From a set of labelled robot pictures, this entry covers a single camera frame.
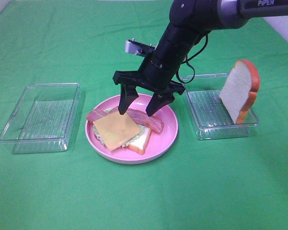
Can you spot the toy bacon strip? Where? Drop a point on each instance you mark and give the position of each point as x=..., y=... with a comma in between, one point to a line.
x=152, y=122
x=95, y=114

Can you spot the right clear plastic container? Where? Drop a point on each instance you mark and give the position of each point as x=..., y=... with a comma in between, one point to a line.
x=209, y=116

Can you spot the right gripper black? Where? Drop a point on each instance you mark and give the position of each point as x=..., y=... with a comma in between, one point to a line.
x=157, y=70

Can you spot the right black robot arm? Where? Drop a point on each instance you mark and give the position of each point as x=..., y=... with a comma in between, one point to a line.
x=189, y=22

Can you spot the clear plastic container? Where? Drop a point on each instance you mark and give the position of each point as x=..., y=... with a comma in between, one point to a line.
x=209, y=116
x=43, y=119

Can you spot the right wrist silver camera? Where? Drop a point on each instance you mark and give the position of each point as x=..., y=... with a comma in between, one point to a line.
x=137, y=48

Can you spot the toy bread slice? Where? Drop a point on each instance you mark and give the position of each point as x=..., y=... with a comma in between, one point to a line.
x=240, y=90
x=139, y=143

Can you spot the green tablecloth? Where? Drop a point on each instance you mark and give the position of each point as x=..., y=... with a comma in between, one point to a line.
x=223, y=184

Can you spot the pink round plate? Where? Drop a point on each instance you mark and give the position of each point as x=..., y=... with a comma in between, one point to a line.
x=158, y=143

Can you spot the yellow toy cheese slice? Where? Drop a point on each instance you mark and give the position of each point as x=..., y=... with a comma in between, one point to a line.
x=116, y=129

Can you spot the left clear plastic container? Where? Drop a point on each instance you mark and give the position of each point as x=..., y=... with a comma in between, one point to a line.
x=43, y=119

